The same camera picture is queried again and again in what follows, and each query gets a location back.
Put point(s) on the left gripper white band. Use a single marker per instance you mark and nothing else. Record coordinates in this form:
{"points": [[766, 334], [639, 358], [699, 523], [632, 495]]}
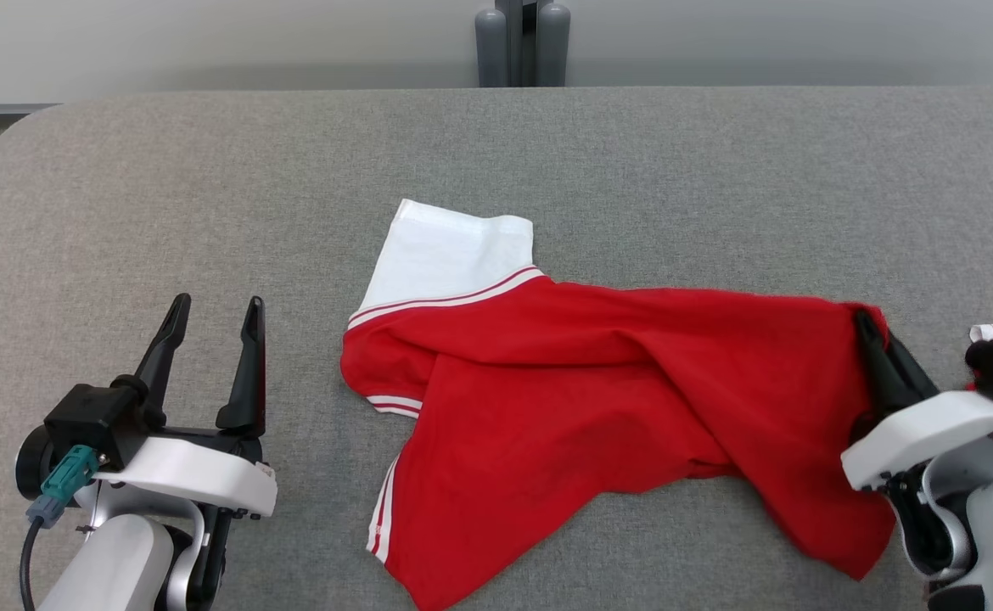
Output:
{"points": [[191, 475]]}

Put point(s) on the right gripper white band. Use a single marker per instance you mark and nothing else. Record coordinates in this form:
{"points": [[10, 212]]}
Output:
{"points": [[929, 433]]}

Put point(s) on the red shirt with white sleeve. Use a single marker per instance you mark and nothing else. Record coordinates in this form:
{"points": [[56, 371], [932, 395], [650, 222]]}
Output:
{"points": [[590, 399]]}

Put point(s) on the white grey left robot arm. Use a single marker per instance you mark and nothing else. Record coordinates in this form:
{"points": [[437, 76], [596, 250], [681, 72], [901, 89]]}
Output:
{"points": [[115, 568]]}

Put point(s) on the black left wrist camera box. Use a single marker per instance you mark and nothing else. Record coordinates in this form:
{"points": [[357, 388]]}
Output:
{"points": [[93, 420]]}

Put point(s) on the grey partition post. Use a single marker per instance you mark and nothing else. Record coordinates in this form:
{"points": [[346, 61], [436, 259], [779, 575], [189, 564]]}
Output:
{"points": [[522, 42]]}

